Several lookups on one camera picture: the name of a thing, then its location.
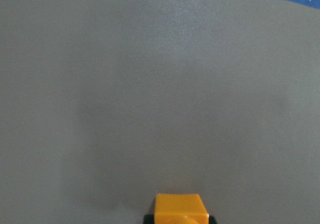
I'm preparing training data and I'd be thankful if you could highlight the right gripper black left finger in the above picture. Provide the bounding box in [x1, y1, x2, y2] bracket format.
[143, 214, 155, 224]

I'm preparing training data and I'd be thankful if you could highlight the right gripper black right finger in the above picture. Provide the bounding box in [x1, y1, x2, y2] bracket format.
[208, 215, 217, 224]

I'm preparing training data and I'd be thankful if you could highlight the orange toy block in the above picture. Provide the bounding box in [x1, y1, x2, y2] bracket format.
[154, 193, 210, 224]

